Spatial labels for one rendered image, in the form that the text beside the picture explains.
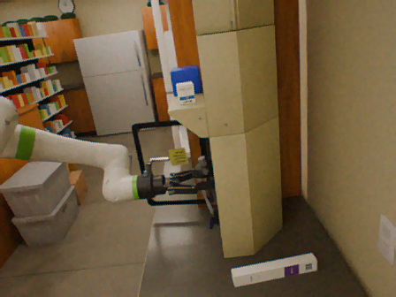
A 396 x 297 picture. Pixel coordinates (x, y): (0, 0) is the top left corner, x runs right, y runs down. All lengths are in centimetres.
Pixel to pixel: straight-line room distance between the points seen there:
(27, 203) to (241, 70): 262
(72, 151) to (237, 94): 61
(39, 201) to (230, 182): 236
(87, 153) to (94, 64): 494
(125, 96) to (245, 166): 514
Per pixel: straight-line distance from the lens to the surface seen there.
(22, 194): 320
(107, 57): 603
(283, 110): 140
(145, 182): 117
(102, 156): 123
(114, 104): 615
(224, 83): 95
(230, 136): 99
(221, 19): 94
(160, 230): 143
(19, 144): 117
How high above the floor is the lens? 174
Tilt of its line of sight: 21 degrees down
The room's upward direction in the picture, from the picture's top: 8 degrees counter-clockwise
